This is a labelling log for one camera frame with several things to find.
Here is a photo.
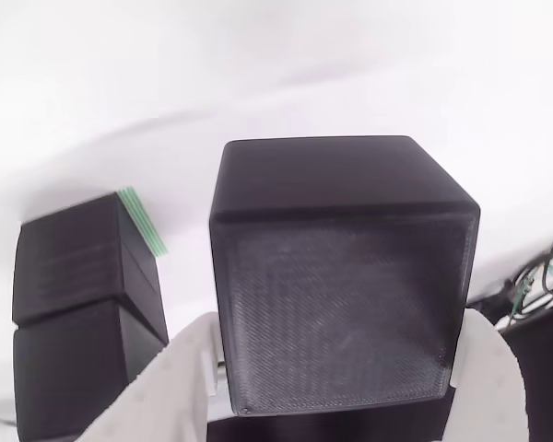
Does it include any plain black cube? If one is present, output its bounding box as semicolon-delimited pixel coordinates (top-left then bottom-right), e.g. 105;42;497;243
11;301;165;442
208;134;482;419

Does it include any black cube with seam line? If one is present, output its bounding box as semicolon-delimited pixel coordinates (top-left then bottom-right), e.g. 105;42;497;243
11;192;171;346

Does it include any green striped square patch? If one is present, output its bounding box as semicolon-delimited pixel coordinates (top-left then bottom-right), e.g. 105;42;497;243
116;185;170;257

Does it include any dark cable bundle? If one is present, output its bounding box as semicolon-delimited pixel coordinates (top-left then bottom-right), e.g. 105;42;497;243
506;220;553;332

